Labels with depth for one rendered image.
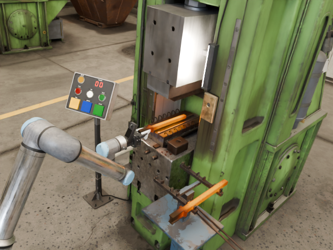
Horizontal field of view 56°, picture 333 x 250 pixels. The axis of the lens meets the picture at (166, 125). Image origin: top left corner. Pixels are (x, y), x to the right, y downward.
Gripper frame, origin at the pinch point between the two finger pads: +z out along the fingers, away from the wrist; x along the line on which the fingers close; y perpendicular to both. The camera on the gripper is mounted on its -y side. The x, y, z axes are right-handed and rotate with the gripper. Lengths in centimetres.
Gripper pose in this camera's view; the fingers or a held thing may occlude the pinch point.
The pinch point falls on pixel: (148, 129)
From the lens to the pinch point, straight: 200.8
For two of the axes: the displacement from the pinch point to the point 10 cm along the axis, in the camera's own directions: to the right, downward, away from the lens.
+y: -0.9, 8.5, 5.1
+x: 6.9, 4.2, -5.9
